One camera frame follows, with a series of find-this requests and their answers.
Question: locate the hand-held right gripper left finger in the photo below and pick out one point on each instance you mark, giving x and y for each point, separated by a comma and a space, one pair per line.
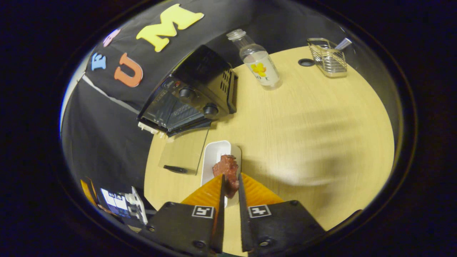
218, 214

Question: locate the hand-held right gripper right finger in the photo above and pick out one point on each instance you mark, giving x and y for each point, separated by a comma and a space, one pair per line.
244, 217

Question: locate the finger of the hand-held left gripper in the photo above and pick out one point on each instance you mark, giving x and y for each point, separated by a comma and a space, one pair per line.
86, 192

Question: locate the brown meat piece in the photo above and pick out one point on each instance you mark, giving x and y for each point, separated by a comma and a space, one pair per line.
226, 169

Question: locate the black electric oven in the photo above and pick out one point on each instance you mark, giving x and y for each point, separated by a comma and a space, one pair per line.
192, 92

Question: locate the white rectangular plate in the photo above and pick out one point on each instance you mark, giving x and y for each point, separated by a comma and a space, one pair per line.
216, 153

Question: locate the clear bottle with yellow label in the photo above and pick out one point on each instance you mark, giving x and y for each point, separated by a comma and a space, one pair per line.
259, 62

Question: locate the black table grommet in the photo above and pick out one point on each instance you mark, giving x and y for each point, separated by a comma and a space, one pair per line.
306, 62

